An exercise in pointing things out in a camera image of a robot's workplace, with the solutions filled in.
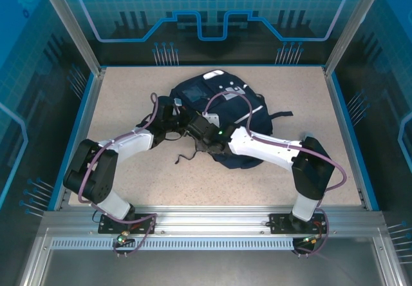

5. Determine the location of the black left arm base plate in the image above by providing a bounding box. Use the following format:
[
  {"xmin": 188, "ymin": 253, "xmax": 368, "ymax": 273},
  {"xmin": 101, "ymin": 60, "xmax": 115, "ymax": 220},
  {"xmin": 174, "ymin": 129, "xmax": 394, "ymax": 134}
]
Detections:
[{"xmin": 98, "ymin": 213, "xmax": 158, "ymax": 235}]

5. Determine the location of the aluminium mounting rail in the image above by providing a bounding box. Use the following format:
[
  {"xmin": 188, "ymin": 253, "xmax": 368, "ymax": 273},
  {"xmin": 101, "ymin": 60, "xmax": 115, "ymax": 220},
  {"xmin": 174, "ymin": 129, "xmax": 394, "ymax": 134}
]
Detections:
[{"xmin": 41, "ymin": 204, "xmax": 389, "ymax": 239}]

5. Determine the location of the aluminium frame post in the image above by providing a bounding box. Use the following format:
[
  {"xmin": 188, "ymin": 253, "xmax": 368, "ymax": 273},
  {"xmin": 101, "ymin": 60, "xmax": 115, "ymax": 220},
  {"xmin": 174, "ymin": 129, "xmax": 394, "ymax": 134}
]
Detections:
[
  {"xmin": 323, "ymin": 0, "xmax": 386, "ymax": 76},
  {"xmin": 34, "ymin": 0, "xmax": 108, "ymax": 76}
]

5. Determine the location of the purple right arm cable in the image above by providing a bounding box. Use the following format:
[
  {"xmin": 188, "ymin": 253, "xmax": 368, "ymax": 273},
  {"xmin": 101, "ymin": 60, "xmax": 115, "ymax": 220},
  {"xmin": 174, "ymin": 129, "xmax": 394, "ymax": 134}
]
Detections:
[{"xmin": 204, "ymin": 91, "xmax": 348, "ymax": 209}]

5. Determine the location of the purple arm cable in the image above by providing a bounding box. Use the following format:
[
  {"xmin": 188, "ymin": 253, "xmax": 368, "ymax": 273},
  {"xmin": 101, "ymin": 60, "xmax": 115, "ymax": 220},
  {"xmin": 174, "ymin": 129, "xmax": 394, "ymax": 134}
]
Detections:
[
  {"xmin": 204, "ymin": 91, "xmax": 348, "ymax": 209},
  {"xmin": 77, "ymin": 91, "xmax": 159, "ymax": 218}
]

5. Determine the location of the slotted grey cable duct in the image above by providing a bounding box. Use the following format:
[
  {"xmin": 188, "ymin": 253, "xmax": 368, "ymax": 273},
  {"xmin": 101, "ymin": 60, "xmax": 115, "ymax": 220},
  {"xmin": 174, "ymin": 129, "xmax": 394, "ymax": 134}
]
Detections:
[{"xmin": 50, "ymin": 238, "xmax": 296, "ymax": 251}]

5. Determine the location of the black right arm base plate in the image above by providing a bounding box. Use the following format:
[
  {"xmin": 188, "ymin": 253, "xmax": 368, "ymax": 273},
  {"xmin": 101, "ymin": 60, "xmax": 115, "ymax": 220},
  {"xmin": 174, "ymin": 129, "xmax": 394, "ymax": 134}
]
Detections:
[{"xmin": 268, "ymin": 213, "xmax": 329, "ymax": 235}]

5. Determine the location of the aluminium side rail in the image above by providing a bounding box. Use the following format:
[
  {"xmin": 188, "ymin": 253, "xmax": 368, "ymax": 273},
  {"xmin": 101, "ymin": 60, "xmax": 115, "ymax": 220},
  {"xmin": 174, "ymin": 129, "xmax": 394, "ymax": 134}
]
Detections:
[
  {"xmin": 17, "ymin": 66, "xmax": 108, "ymax": 286},
  {"xmin": 323, "ymin": 66, "xmax": 368, "ymax": 209}
]

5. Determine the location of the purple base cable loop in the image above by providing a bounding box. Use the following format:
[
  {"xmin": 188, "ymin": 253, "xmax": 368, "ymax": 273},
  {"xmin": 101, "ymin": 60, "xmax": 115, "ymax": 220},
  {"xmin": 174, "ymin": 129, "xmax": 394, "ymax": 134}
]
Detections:
[
  {"xmin": 112, "ymin": 218, "xmax": 158, "ymax": 258},
  {"xmin": 291, "ymin": 208, "xmax": 334, "ymax": 258}
]

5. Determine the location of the navy blue student backpack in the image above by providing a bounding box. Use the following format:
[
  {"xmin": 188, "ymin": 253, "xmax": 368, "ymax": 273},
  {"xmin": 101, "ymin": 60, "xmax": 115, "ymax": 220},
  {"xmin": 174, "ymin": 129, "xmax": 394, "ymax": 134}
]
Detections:
[{"xmin": 169, "ymin": 69, "xmax": 294, "ymax": 171}]

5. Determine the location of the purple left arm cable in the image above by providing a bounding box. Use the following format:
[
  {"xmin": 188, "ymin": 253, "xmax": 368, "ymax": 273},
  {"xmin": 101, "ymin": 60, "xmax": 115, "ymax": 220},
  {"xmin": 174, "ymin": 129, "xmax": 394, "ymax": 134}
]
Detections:
[{"xmin": 77, "ymin": 91, "xmax": 159, "ymax": 218}]

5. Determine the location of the blue graphic side panel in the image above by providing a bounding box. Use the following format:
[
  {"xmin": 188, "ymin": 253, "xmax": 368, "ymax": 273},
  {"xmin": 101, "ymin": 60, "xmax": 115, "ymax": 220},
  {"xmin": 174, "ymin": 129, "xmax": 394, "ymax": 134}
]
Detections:
[
  {"xmin": 0, "ymin": 0, "xmax": 97, "ymax": 286},
  {"xmin": 331, "ymin": 0, "xmax": 412, "ymax": 235}
]

